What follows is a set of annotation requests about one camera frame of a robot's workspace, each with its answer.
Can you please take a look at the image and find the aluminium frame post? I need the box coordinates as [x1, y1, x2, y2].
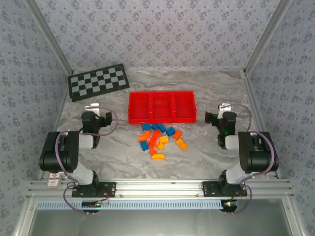
[243, 0, 294, 76]
[24, 0, 74, 76]

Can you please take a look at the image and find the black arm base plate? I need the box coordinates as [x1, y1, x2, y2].
[202, 181, 248, 197]
[72, 181, 117, 198]

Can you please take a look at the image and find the black grey checkerboard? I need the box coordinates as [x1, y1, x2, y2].
[67, 63, 130, 103]

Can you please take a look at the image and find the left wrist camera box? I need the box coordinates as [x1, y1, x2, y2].
[85, 103, 101, 117]

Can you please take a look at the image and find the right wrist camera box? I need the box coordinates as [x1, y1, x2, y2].
[218, 103, 233, 118]

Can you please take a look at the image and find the blue slotted cable duct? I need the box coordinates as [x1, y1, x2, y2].
[36, 199, 223, 210]

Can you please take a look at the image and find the aluminium mounting rail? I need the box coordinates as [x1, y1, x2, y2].
[26, 178, 295, 200]

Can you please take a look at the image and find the long orange lego brick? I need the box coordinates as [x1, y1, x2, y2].
[148, 130, 161, 148]

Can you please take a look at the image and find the long yellow lego brick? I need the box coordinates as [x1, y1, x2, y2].
[176, 138, 189, 151]

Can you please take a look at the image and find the aluminium side rail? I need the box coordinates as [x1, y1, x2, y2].
[38, 72, 74, 181]
[240, 70, 282, 179]

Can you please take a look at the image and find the curved orange lego piece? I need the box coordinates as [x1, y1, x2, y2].
[138, 130, 152, 142]

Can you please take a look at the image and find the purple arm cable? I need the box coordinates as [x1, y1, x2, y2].
[225, 103, 276, 216]
[55, 104, 119, 216]

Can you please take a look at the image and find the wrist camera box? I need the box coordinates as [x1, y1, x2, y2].
[218, 103, 233, 118]
[85, 103, 101, 117]

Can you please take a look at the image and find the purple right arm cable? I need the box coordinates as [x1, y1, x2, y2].
[225, 103, 276, 216]

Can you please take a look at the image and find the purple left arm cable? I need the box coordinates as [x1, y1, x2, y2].
[55, 104, 119, 216]

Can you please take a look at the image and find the white red label sticker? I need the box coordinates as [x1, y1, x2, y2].
[46, 172, 62, 189]

